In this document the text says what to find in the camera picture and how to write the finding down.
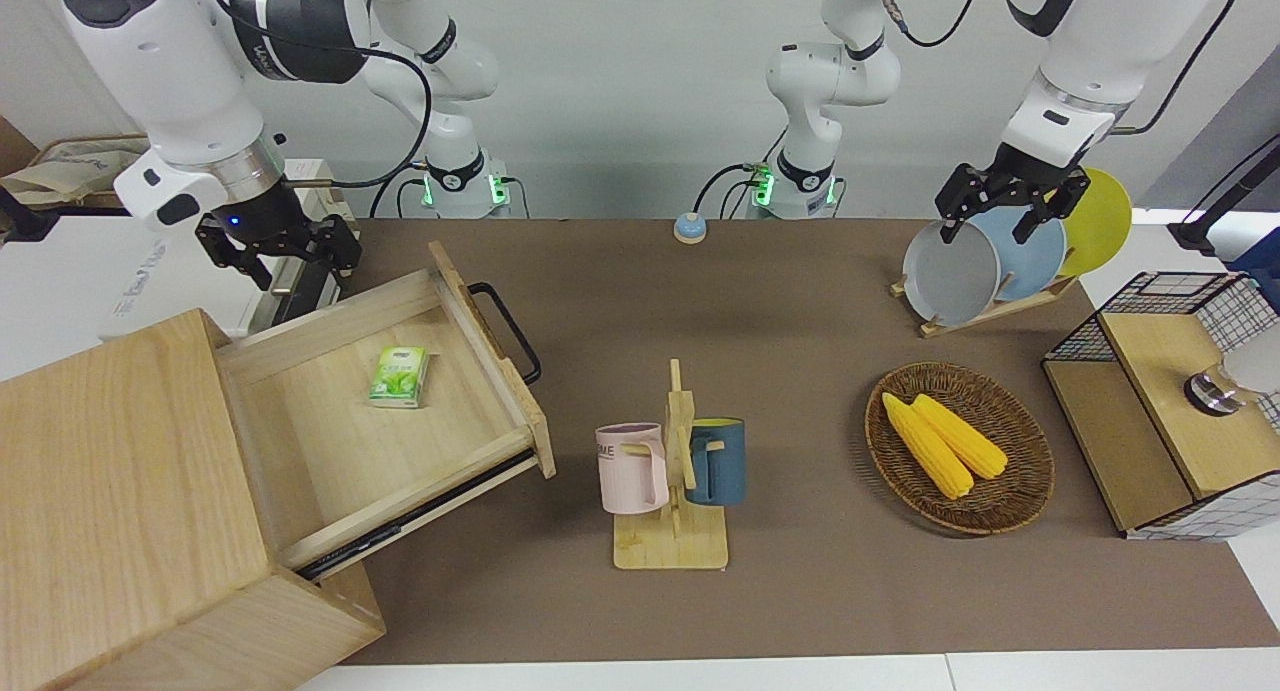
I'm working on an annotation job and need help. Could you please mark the pink mug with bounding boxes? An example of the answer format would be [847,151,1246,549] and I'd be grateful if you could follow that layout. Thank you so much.
[595,423,669,515]

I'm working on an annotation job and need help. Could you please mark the dark blue mug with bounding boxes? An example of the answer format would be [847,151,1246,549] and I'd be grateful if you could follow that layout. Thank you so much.
[686,418,747,506]

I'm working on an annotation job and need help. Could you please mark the white bulb with metal base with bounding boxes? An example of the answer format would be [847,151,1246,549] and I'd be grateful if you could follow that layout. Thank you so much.
[1185,336,1280,417]

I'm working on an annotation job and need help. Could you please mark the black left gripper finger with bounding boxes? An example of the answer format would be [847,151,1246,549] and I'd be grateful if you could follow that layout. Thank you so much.
[935,163,1003,247]
[1012,174,1092,245]

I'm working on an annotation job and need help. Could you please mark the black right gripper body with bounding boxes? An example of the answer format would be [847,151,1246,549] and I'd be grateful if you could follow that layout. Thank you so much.
[205,186,336,262]

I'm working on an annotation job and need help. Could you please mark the yellow plate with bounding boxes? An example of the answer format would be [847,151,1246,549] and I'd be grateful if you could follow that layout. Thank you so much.
[1055,167,1133,278]

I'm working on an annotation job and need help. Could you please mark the wire and wood shelf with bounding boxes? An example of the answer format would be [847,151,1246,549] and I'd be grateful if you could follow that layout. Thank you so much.
[1042,271,1280,542]

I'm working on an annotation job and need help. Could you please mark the blue box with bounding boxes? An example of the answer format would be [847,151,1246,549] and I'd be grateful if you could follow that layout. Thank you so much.
[1232,229,1280,312]

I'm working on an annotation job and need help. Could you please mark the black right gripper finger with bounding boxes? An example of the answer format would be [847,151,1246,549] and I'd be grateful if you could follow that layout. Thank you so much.
[195,219,274,292]
[296,214,364,294]

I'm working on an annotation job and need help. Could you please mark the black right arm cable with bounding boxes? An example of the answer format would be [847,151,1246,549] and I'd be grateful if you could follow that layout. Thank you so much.
[210,0,436,190]

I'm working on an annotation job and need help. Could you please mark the light blue plate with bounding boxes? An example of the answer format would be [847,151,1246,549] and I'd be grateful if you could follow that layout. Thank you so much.
[970,207,1068,302]

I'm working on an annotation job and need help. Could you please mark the black stand pole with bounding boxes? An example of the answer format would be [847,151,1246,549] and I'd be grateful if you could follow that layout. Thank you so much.
[1168,136,1280,254]

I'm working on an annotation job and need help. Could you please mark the wooden mug rack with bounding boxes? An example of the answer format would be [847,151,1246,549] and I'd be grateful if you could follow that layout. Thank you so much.
[613,359,730,572]

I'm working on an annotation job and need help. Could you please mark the grey plate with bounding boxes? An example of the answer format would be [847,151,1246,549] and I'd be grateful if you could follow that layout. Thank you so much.
[902,221,1002,327]

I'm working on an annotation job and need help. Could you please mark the black metal drawer handle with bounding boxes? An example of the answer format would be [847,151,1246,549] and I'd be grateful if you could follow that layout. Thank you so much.
[468,283,542,386]

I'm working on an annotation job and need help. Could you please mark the white toaster oven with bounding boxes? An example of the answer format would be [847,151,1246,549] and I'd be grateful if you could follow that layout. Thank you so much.
[100,157,351,340]

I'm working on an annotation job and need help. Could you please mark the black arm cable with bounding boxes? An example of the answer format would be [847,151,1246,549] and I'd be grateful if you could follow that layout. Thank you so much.
[873,0,1239,137]
[210,0,436,190]

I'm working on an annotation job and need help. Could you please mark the light wooden drawer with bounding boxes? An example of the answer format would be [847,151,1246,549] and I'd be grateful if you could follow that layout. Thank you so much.
[215,241,556,582]

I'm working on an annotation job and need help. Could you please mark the wooden plate rack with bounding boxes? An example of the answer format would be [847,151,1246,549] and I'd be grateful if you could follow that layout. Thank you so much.
[890,274,1081,339]

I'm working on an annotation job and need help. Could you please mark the black base power cable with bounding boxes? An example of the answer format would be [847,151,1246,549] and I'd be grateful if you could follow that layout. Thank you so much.
[695,163,763,220]

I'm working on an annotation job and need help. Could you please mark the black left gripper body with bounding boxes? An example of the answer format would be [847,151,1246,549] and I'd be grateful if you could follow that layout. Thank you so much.
[975,143,1089,207]

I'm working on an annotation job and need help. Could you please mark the yellow corn cob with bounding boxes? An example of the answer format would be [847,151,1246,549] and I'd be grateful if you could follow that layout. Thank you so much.
[911,394,1009,480]
[881,392,974,500]

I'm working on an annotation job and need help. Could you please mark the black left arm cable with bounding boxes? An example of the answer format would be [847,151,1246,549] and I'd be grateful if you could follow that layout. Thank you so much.
[873,0,1239,137]

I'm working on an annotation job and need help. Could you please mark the light wooden cabinet box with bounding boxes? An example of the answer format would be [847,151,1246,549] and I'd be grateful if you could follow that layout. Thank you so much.
[0,309,386,691]

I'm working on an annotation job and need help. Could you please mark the brown wicker basket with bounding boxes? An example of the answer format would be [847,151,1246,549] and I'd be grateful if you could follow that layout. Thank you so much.
[865,362,1056,537]

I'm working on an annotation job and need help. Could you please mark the green tissue pack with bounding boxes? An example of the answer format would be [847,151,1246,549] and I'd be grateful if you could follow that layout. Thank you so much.
[368,345,431,410]

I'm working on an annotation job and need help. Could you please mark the brown table mat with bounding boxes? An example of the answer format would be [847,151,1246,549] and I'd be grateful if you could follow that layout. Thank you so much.
[300,218,1280,667]

